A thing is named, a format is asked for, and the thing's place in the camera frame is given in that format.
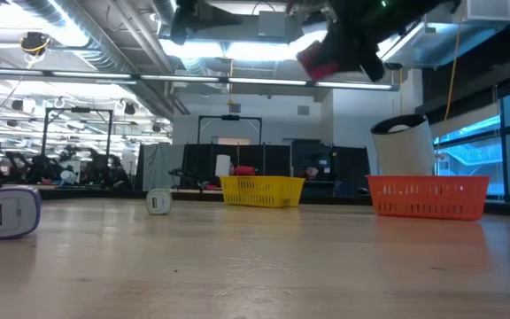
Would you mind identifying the black yellow cable reel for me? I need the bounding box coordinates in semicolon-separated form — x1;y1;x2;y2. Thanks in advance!
19;30;51;58

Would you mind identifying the bright ceiling light panel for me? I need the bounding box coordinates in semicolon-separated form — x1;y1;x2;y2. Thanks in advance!
159;37;327;62

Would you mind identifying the grey cloth cover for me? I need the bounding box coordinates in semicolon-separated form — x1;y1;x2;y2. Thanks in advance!
135;142;186;192

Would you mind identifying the black partition panel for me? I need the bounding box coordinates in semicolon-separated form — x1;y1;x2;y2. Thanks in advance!
179;142;292;190
290;139;371;198

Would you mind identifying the grey ceiling box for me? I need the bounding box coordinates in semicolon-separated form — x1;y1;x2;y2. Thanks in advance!
258;11;288;37

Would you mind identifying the background robot station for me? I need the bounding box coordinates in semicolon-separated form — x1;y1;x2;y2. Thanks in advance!
0;148;135;190

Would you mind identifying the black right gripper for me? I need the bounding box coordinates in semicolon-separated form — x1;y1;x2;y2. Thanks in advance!
325;0;398;83

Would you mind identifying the long linear ceiling light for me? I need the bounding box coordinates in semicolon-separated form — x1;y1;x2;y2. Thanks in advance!
0;66;400;92

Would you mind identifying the small silver spiral duct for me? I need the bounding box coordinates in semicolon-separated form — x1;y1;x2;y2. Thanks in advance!
150;0;176;26

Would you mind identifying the white paper roll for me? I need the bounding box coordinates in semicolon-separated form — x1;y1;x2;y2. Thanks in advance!
214;153;232;177

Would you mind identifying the large silver spiral duct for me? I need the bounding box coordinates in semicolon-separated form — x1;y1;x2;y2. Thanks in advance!
11;0;139;83

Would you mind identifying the orange plastic basket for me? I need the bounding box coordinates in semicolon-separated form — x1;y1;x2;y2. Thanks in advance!
365;175;491;222

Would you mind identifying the yellow hanging cable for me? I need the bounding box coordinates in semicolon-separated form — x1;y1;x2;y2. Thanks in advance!
443;24;462;121

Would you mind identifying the black metal gantry frame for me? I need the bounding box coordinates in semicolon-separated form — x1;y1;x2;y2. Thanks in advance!
40;106;114;166
197;114;264;145

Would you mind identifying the green white USB charger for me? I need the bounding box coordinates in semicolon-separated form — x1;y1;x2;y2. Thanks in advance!
145;188;174;216

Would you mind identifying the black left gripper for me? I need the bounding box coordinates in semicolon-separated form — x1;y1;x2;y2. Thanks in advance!
168;0;244;45

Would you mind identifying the purple white USB charger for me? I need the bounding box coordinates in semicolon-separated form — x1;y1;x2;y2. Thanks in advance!
0;185;43;241

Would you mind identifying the yellow plastic basket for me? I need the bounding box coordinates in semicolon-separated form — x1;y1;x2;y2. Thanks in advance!
219;175;305;208

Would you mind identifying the white ceiling ventilation box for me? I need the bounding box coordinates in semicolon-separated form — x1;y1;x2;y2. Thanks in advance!
460;0;510;26

